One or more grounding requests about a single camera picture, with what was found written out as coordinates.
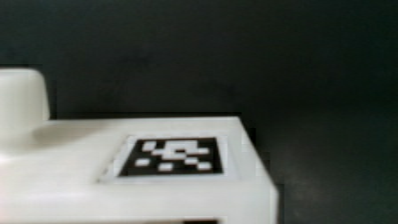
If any white front drawer box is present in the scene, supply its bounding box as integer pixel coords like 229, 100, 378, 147
0, 69, 279, 224

